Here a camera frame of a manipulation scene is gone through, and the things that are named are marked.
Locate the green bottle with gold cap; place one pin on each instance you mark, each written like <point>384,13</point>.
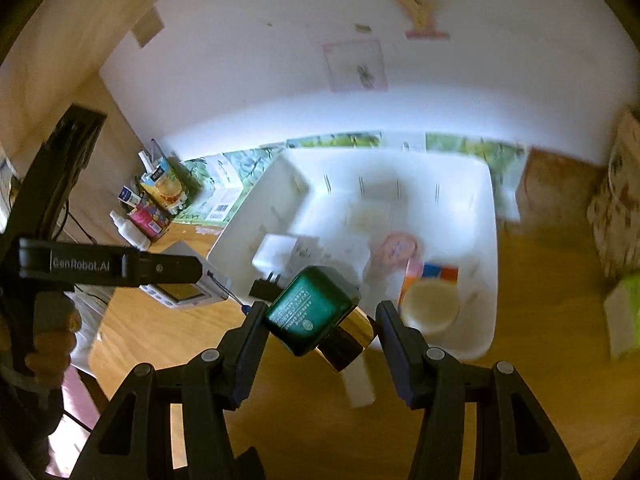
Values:
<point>305,305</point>

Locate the white power adapter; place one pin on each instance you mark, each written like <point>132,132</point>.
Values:
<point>274,252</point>

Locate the white instant camera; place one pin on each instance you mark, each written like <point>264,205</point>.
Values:
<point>185,296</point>

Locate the white plastic bag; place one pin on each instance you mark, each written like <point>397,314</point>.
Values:
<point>90,330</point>

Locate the round cream jar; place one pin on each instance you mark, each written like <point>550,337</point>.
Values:
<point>430,307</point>

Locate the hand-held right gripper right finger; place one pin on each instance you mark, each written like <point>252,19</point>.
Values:
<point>396,352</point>

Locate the white rectangular box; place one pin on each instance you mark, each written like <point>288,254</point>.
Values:
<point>361,385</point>

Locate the yellow and pink wall sticker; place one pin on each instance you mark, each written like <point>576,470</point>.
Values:
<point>422,15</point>

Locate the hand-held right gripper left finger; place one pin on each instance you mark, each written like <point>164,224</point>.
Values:
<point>250,342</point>

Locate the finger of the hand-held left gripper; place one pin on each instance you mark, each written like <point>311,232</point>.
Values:
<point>165,270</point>

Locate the white spray bottle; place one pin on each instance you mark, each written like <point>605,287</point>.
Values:
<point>127,230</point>

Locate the blue and white tube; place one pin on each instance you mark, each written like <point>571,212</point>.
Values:
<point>127,195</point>

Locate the patterned paper bag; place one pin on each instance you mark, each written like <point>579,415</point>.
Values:
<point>620,200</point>

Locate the white carton with barcode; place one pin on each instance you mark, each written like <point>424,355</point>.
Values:
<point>225,180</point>

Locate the pink printed box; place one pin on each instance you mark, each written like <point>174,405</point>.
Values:
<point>147,220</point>

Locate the beige paper sheet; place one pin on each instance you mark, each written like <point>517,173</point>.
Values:
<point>147,27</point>

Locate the pink heart-shaped box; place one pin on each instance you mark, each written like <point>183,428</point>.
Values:
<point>397,250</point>

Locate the person's left hand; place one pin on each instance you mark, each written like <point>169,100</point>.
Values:
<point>47,355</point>

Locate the green tissue pack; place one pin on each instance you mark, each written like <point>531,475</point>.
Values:
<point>625,310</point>

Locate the white plastic storage bin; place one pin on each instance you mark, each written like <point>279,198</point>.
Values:
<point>450,200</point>

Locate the wall poster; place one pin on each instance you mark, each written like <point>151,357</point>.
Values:
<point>355,65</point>

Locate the multicoloured puzzle cube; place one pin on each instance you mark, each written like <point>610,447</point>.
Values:
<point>440,272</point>

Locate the person's left forearm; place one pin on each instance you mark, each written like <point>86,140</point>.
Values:
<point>25,425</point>

